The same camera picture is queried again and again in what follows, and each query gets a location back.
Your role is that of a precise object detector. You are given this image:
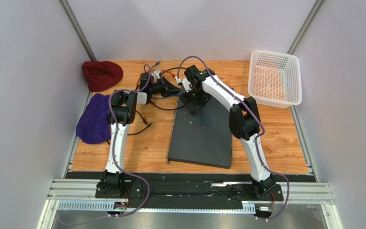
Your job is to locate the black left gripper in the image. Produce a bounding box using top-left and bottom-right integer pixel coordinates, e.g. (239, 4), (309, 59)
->
(150, 77), (182, 98)

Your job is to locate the blue ethernet cable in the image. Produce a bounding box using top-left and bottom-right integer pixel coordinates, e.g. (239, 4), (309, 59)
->
(143, 61), (181, 100)

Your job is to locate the red ethernet cable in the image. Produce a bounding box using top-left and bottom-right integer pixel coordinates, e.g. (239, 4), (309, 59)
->
(149, 70), (181, 105)

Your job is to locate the dark grey network switch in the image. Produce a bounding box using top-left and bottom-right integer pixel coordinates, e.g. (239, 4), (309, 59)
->
(167, 97), (233, 169)

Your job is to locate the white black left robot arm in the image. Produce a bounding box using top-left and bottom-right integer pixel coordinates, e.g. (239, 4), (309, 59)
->
(96, 69), (180, 198)

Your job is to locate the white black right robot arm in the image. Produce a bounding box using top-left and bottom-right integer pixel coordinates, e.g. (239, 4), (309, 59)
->
(175, 65), (276, 199)

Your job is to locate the dark red cloth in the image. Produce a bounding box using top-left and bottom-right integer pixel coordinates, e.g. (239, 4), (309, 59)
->
(81, 61), (123, 92)

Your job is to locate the purple cloth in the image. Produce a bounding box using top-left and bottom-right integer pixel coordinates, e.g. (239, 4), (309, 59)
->
(76, 94), (111, 144)

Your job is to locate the white plastic basket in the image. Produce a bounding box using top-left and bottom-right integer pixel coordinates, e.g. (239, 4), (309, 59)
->
(248, 50), (302, 109)

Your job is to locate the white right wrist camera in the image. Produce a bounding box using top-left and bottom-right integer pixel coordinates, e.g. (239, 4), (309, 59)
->
(175, 76), (191, 92)

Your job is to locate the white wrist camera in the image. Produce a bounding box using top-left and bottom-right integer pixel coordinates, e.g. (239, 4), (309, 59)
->
(152, 69), (162, 82)
(175, 76), (191, 92)

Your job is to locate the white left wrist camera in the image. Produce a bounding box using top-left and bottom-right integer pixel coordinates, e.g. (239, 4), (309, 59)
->
(152, 69), (162, 82)

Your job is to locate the long black cable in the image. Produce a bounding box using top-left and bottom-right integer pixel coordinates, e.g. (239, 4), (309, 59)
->
(135, 67), (188, 111)

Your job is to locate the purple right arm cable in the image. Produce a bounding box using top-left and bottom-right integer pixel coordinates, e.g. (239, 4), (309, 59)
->
(177, 56), (290, 222)

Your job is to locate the black ethernet patch cable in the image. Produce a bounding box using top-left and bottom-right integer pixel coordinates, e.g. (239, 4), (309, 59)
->
(107, 109), (153, 145)

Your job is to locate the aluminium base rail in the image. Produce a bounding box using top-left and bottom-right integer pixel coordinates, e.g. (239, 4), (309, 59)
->
(38, 179), (342, 229)

